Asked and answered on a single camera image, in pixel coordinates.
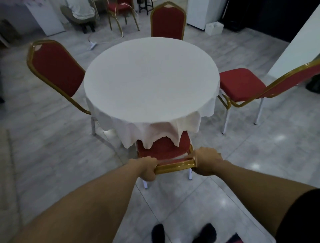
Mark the person's right hand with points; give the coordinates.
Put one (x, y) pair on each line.
(207, 160)

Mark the person's left hand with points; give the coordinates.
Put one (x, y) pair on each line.
(143, 166)

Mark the person's left fingers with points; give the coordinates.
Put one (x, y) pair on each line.
(152, 170)

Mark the person's right fingers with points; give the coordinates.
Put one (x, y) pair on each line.
(193, 156)

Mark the red gold-framed banquet chair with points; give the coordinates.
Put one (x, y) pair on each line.
(240, 83)
(165, 150)
(56, 68)
(120, 7)
(168, 22)

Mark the person's left forearm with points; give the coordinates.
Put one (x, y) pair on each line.
(95, 200)

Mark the person's right forearm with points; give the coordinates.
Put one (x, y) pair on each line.
(255, 190)

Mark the person's black left shoe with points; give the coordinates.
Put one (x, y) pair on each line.
(158, 234)

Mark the person's black shoe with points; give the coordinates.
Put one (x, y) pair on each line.
(158, 234)
(206, 234)

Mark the person's black right shoe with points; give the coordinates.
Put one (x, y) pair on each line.
(206, 234)

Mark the white round tablecloth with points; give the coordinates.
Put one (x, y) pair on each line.
(150, 85)

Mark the person's black sleeve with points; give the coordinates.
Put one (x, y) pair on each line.
(300, 217)

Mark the white cardboard box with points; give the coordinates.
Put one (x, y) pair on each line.
(214, 28)

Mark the white power strip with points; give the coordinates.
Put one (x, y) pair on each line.
(92, 45)

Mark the white cabinet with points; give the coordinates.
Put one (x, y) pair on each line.
(200, 12)

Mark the large white panel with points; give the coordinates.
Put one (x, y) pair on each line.
(297, 47)

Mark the black stool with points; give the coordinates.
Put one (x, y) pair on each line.
(145, 5)

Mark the grey upholstered armchair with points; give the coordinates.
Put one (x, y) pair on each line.
(80, 13)

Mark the white leaning board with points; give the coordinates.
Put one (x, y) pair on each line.
(47, 17)

